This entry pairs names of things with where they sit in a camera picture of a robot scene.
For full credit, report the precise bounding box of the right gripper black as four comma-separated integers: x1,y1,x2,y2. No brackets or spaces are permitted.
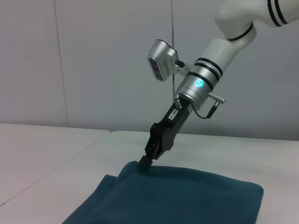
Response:
139,96,193,169

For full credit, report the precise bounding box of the teal blue printed t-shirt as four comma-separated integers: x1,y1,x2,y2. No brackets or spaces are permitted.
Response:
62,161,264,224

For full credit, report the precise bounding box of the right arm cable with connector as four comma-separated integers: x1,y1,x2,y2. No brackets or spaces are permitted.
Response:
189,92,226,119

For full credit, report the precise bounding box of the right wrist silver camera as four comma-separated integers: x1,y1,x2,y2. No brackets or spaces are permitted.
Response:
147,39,191,82

